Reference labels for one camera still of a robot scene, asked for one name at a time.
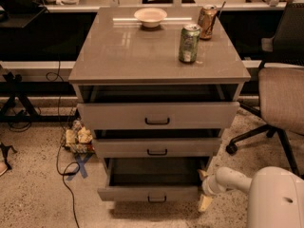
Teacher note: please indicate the black tripod foot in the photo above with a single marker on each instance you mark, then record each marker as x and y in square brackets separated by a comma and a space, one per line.
[5, 151]

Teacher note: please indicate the brown soda can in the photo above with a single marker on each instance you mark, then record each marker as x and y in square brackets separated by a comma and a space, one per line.
[207, 16]

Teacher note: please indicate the grey bottom drawer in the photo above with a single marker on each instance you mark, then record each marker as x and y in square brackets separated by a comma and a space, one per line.
[154, 180]

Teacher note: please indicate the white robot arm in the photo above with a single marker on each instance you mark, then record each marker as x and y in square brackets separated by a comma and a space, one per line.
[275, 195]

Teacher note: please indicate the black stand frame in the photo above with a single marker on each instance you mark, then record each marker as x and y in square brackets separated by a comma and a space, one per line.
[18, 107]

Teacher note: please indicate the grey middle drawer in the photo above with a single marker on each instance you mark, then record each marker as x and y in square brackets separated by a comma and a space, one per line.
[153, 148]

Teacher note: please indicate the grey top drawer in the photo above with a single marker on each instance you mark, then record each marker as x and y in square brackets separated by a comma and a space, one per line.
[158, 116]

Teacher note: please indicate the white bowl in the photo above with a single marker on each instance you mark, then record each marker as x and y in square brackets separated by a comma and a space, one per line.
[150, 17]

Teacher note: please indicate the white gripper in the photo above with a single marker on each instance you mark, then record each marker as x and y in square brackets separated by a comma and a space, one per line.
[207, 185]

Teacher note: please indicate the blue tape cross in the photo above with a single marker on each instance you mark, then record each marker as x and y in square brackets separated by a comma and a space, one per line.
[81, 159]

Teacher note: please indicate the grey drawer cabinet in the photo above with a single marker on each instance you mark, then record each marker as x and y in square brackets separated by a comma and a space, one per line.
[122, 62]

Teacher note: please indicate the crumpled snack bags pile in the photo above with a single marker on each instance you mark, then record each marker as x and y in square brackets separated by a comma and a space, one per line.
[78, 139]

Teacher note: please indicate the grey drawer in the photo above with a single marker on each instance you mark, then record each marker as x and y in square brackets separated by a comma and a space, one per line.
[153, 148]
[154, 180]
[158, 116]

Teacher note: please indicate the office chair with beige seat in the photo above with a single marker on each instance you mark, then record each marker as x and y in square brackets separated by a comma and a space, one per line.
[281, 83]

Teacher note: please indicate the green soda can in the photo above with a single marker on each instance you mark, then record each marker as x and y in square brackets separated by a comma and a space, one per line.
[189, 43]

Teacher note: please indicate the black straw stick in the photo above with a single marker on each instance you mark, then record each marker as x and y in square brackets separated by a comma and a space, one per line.
[221, 9]

